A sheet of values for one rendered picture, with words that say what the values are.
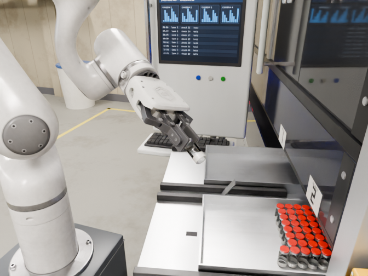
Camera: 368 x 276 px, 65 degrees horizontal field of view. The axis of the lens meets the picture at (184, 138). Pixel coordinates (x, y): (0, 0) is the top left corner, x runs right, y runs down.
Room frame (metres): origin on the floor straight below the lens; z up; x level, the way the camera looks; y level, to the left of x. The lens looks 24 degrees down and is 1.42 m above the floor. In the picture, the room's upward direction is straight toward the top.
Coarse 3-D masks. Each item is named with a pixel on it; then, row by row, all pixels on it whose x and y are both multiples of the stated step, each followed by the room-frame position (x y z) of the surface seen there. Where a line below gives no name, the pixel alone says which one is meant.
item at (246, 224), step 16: (208, 208) 0.69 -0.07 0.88; (224, 208) 0.69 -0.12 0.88; (240, 208) 0.69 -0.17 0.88; (256, 208) 0.69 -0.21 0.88; (272, 208) 0.69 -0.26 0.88; (208, 224) 0.62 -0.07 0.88; (224, 224) 0.62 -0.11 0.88; (240, 224) 0.62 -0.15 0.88; (256, 224) 0.62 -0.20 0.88; (272, 224) 0.62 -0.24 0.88; (208, 240) 0.56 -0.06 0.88; (224, 240) 0.56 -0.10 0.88; (240, 240) 0.56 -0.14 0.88; (256, 240) 0.56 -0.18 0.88; (272, 240) 0.56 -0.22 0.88; (208, 256) 0.51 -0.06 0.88; (224, 256) 0.51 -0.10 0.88; (240, 256) 0.51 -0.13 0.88; (256, 256) 0.51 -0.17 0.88; (272, 256) 0.51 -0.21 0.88; (224, 272) 0.45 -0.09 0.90; (240, 272) 0.45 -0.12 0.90; (256, 272) 0.44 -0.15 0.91; (272, 272) 0.44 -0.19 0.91; (288, 272) 0.44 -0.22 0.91; (304, 272) 0.44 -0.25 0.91; (320, 272) 0.46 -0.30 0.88
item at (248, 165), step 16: (208, 160) 0.98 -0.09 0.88; (224, 160) 0.98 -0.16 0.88; (240, 160) 0.98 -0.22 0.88; (256, 160) 0.98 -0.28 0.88; (272, 160) 0.98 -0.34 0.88; (288, 160) 0.98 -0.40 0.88; (208, 176) 0.86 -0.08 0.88; (224, 176) 0.86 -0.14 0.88; (240, 176) 0.86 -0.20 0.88; (256, 176) 0.86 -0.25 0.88; (272, 176) 0.86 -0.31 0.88; (288, 176) 0.86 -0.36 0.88; (288, 192) 0.77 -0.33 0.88
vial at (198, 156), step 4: (192, 140) 0.47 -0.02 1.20; (188, 144) 0.46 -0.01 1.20; (192, 144) 0.46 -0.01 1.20; (196, 144) 0.46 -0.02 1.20; (188, 148) 0.45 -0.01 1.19; (192, 148) 0.45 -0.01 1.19; (196, 148) 0.45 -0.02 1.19; (188, 152) 0.45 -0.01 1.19; (192, 152) 0.45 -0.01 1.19; (196, 152) 0.44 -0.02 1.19; (200, 152) 0.45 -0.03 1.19; (192, 156) 0.45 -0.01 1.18; (196, 156) 0.44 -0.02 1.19; (200, 156) 0.44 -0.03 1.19; (204, 156) 0.44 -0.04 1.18; (196, 160) 0.44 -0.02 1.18; (200, 160) 0.44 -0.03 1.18
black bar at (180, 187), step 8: (160, 184) 0.79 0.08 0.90; (168, 184) 0.79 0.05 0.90; (176, 184) 0.79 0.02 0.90; (184, 184) 0.79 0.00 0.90; (192, 184) 0.79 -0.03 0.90; (200, 184) 0.79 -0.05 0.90; (208, 192) 0.77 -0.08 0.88; (216, 192) 0.77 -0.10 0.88; (232, 192) 0.76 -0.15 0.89; (240, 192) 0.76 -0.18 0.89; (248, 192) 0.76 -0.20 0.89; (256, 192) 0.76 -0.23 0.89; (264, 192) 0.75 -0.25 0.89; (272, 192) 0.75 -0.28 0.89; (280, 192) 0.75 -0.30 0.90
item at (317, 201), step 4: (312, 180) 0.58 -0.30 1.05; (308, 184) 0.60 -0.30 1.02; (312, 184) 0.58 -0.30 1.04; (308, 188) 0.59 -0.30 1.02; (312, 188) 0.57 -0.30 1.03; (316, 188) 0.55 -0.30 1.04; (308, 192) 0.59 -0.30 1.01; (316, 192) 0.55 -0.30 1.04; (320, 192) 0.53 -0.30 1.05; (308, 196) 0.58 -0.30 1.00; (312, 196) 0.56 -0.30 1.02; (316, 196) 0.54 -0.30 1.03; (320, 196) 0.52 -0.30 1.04; (308, 200) 0.58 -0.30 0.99; (312, 200) 0.56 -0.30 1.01; (316, 200) 0.54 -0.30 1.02; (320, 200) 0.52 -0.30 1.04; (312, 204) 0.55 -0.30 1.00; (316, 204) 0.53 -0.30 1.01; (312, 208) 0.55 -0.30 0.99; (316, 208) 0.53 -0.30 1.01; (316, 212) 0.52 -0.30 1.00
